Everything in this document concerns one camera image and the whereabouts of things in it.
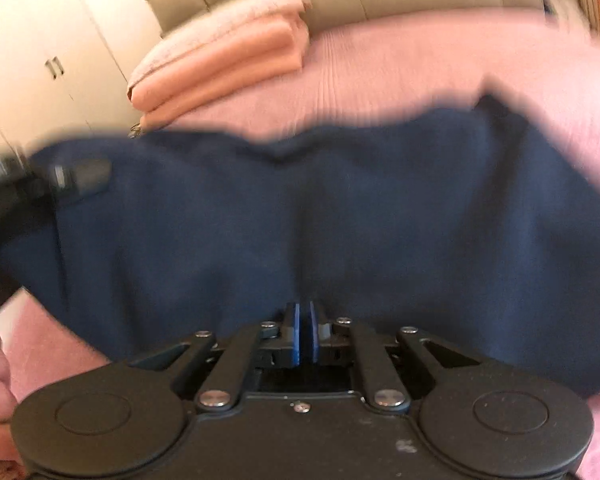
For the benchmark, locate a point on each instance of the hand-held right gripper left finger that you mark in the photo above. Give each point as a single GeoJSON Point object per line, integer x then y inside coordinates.
{"type": "Point", "coordinates": [294, 335]}

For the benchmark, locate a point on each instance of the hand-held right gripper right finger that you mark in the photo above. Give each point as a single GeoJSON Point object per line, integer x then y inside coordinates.
{"type": "Point", "coordinates": [313, 335]}

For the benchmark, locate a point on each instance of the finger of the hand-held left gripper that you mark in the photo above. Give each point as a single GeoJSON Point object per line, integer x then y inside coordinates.
{"type": "Point", "coordinates": [82, 175]}

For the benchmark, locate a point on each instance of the navy striped zip hoodie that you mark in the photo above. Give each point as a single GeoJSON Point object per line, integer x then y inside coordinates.
{"type": "Point", "coordinates": [330, 220]}

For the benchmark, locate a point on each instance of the small clutter on nightstand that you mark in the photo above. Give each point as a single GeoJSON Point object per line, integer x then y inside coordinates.
{"type": "Point", "coordinates": [136, 131]}

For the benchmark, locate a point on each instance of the white wardrobe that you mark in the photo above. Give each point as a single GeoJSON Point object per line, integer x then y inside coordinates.
{"type": "Point", "coordinates": [45, 50]}

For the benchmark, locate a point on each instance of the folded pink quilt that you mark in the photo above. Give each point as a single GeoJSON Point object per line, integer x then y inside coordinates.
{"type": "Point", "coordinates": [230, 65]}

